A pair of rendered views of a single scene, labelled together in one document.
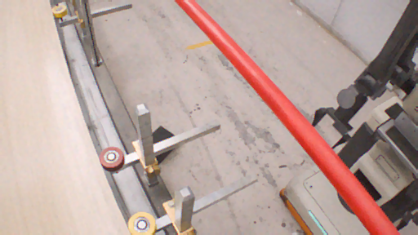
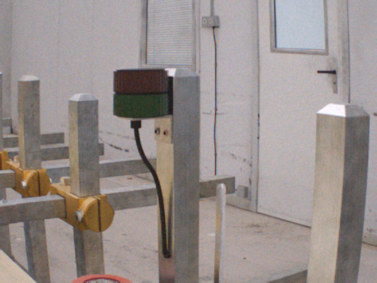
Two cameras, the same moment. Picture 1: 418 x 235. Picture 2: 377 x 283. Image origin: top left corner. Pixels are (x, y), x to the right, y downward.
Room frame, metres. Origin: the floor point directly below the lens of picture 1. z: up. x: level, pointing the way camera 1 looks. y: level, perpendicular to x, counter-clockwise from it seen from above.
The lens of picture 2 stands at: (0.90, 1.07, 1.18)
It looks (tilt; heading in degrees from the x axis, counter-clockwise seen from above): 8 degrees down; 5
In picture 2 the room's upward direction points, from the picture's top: straight up
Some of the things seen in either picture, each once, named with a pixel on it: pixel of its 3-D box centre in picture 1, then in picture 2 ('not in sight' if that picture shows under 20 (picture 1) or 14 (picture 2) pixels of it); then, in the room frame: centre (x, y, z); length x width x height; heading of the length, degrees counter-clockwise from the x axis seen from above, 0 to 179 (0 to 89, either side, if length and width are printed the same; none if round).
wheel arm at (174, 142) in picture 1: (166, 145); not in sight; (0.54, 0.15, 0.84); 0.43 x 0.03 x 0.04; 129
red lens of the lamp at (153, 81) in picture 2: not in sight; (141, 80); (1.59, 1.17, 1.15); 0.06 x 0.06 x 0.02
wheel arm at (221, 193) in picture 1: (200, 205); not in sight; (0.34, -0.01, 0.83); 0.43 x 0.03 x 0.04; 129
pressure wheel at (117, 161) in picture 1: (113, 164); not in sight; (0.41, 0.30, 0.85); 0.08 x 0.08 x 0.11
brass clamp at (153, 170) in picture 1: (146, 158); not in sight; (0.47, 0.21, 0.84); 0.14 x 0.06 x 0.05; 39
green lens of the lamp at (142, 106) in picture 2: not in sight; (141, 103); (1.59, 1.17, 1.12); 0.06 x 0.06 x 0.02
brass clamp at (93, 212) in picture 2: not in sight; (79, 206); (1.83, 1.31, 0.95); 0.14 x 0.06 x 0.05; 39
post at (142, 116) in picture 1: (147, 154); not in sight; (0.45, 0.19, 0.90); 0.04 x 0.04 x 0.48; 39
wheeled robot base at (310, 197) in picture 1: (348, 201); not in sight; (0.77, -0.93, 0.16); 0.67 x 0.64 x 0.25; 129
